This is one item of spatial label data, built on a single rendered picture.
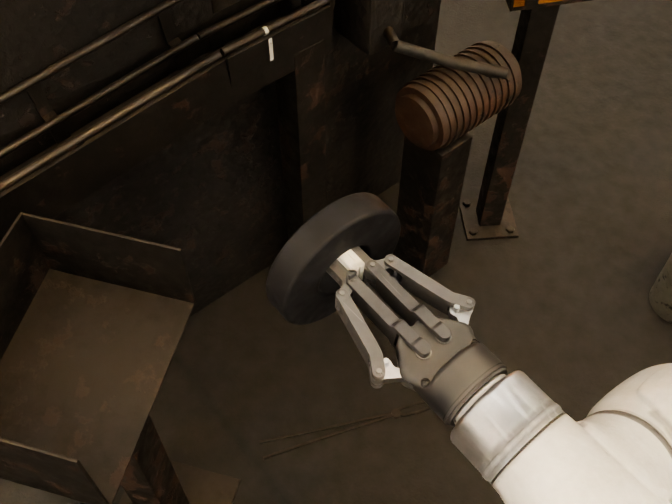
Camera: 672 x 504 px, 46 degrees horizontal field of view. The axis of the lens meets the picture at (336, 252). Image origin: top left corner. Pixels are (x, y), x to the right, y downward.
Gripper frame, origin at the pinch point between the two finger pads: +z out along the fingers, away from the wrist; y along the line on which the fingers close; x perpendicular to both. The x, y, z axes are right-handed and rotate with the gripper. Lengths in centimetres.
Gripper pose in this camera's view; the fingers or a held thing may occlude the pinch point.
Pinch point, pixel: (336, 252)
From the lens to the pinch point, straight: 78.4
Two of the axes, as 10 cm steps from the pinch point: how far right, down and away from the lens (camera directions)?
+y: 7.7, -5.2, 3.8
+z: -6.4, -6.5, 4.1
